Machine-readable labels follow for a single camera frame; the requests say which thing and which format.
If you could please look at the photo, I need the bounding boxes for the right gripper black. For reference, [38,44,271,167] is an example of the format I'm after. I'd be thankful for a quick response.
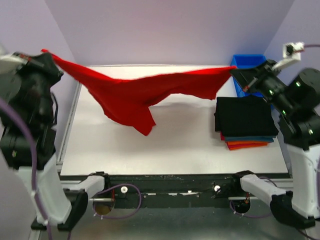
[230,57,297,115]

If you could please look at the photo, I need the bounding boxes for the side aluminium table rail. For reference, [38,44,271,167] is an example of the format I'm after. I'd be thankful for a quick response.
[56,83,82,173]

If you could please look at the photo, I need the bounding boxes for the red t shirt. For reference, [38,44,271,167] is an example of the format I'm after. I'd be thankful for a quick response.
[220,133,225,141]
[52,54,236,136]

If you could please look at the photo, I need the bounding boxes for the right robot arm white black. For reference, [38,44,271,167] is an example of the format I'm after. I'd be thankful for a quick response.
[230,60,320,230]

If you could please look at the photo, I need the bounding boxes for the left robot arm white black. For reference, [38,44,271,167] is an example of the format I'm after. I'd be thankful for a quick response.
[0,52,111,232]

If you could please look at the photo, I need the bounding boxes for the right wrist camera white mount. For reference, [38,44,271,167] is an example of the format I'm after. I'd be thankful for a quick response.
[271,42,305,72]

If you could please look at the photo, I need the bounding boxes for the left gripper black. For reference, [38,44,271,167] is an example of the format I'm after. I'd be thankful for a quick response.
[4,47,65,120]

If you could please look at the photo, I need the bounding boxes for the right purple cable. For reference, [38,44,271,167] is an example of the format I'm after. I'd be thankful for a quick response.
[229,43,320,240]

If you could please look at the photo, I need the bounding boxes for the red folded t shirt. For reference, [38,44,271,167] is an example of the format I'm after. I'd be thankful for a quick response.
[220,133,225,141]

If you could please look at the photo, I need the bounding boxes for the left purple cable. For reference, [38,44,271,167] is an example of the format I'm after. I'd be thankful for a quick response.
[0,98,143,240]

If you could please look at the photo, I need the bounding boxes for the blue plastic bin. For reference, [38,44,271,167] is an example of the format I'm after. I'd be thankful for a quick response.
[230,54,266,98]

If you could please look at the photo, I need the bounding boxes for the black folded t shirt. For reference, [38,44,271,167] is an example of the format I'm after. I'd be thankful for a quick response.
[214,95,279,137]

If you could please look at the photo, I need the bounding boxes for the purple cable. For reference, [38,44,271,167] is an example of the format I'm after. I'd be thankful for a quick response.
[0,98,143,240]
[229,43,320,240]

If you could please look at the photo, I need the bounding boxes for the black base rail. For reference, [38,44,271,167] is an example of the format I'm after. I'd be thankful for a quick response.
[59,170,261,210]

